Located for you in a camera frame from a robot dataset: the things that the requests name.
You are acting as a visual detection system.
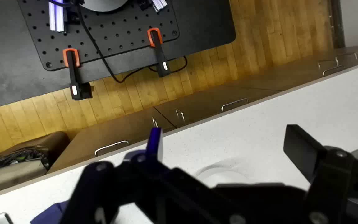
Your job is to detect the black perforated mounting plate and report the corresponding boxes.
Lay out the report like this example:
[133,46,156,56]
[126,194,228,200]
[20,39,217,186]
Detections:
[17,0,179,70]

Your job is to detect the orange black clamp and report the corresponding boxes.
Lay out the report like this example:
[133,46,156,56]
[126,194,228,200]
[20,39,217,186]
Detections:
[146,27,170,77]
[62,47,92,100]

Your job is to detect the black cable on floor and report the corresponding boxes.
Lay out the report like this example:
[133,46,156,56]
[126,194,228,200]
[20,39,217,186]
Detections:
[77,7,189,84]

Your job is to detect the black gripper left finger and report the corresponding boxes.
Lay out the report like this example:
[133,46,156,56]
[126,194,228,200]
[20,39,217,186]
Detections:
[58,160,212,224]

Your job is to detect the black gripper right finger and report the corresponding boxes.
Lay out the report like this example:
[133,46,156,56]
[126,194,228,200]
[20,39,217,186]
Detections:
[283,124,358,224]

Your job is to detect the right orange black clamp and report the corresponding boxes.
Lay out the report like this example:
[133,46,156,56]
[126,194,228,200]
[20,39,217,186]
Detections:
[146,27,170,77]

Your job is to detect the dark grey floor mat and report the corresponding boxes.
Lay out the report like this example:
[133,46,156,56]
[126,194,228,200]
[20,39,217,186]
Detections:
[0,0,236,105]

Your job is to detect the left orange black clamp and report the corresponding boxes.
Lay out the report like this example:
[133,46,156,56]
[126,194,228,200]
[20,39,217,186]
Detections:
[62,47,92,100]

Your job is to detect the wooden cabinet drawers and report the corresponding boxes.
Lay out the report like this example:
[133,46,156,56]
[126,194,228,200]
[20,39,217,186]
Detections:
[49,46,358,171]

